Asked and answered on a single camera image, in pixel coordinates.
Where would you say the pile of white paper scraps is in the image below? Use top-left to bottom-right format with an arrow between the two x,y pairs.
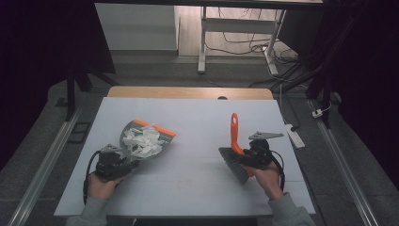
121,124 -> 167,158

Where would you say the tangle of floor cables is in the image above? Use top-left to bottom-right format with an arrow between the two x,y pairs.
205,8 -> 299,65

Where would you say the right hand-held gripper black cable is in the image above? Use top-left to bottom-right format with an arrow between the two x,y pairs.
271,150 -> 286,192

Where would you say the white board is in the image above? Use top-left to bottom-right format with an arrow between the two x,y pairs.
54,96 -> 316,218

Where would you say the brush with orange handle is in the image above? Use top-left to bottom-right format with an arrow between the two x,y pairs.
217,112 -> 256,186

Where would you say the white desk frame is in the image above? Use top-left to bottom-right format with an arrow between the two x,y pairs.
197,6 -> 287,76

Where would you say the person's left hand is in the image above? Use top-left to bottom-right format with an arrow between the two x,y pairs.
87,172 -> 126,201

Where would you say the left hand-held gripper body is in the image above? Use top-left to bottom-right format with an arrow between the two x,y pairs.
94,143 -> 132,182

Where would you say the person's right hand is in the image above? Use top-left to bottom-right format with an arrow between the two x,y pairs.
245,161 -> 284,201

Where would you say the white power strip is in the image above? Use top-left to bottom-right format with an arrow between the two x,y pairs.
284,123 -> 306,149

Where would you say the wooden table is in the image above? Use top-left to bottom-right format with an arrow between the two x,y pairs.
106,86 -> 275,101

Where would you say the aluminium rail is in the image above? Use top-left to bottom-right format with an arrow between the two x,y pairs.
309,99 -> 380,226
8,107 -> 83,226

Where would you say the hand-held gripper black cable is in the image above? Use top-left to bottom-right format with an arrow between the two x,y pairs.
82,150 -> 104,205
271,150 -> 286,192

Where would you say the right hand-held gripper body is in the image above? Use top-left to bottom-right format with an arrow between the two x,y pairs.
243,131 -> 285,170

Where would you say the black stand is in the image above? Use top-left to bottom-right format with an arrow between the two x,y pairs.
305,60 -> 334,130
64,60 -> 120,122

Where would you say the grey dustpan with orange edge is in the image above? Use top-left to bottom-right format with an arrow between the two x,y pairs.
119,119 -> 177,162

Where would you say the left hand-held gripper black cable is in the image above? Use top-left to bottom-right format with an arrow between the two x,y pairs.
82,150 -> 104,205

